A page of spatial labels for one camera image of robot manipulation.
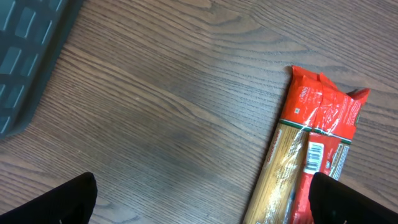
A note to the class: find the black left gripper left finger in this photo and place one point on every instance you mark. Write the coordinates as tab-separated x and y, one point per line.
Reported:
70	203

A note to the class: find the grey plastic shopping basket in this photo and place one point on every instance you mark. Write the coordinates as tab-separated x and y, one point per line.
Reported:
33	33

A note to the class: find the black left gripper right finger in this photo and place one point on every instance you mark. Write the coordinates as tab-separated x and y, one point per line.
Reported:
332	202

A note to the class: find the long orange noodle packet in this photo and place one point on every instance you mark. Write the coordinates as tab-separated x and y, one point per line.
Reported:
314	134

